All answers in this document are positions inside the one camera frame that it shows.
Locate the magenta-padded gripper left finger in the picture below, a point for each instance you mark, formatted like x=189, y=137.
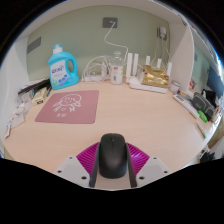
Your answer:
x=71, y=168

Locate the grey wall socket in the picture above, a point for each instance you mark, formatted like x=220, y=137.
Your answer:
x=109, y=22

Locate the long white box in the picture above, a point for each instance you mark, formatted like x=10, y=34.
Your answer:
x=185, y=105

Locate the white router with antennas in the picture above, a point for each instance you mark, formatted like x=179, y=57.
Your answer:
x=146, y=87

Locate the gold foil bag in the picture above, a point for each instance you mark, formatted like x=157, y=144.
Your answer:
x=156, y=76

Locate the grey wall plate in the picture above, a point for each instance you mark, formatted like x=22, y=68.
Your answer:
x=33, y=45

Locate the dark monitor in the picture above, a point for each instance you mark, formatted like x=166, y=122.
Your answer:
x=215, y=80

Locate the blue detergent bottle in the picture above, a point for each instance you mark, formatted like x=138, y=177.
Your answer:
x=60, y=71

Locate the black computer mouse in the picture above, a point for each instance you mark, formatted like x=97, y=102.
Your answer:
x=113, y=156

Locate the clear plastic bags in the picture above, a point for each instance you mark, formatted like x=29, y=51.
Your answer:
x=18, y=111

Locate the small yellow carton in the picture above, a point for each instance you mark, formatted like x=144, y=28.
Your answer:
x=39, y=96

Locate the white power strip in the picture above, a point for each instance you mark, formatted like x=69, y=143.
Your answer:
x=95, y=79

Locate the white wall adapter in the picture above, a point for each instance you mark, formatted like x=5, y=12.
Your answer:
x=162, y=32

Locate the black pouch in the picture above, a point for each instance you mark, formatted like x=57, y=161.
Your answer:
x=202, y=105

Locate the black pen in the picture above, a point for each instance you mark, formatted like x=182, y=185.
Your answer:
x=49, y=91

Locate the pink mouse pad white drawing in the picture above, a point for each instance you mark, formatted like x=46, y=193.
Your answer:
x=66, y=106

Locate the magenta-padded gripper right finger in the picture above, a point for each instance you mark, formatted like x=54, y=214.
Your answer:
x=150, y=168

